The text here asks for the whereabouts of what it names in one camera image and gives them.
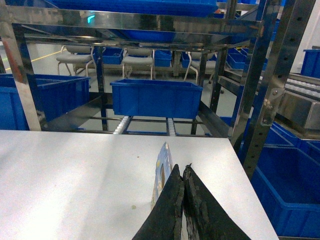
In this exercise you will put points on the large blue bin left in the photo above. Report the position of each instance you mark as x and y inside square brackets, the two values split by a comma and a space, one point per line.
[59, 94]

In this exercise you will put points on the grey office chair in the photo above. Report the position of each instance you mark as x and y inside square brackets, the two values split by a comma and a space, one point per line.
[76, 54]
[135, 57]

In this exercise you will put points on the blue bin right of table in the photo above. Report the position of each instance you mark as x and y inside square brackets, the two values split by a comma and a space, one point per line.
[287, 183]

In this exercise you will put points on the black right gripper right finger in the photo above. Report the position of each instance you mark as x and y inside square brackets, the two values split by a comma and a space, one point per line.
[205, 217]

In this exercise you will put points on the flower gift bag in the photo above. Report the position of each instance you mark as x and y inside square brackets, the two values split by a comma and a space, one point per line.
[163, 168]

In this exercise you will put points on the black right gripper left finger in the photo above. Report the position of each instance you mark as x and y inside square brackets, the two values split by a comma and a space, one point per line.
[165, 220]

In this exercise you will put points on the blue bin on roller rack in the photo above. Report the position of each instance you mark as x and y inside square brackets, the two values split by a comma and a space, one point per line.
[156, 98]

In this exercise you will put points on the stainless steel rack frame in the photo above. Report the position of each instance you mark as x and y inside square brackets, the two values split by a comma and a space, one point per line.
[274, 38]

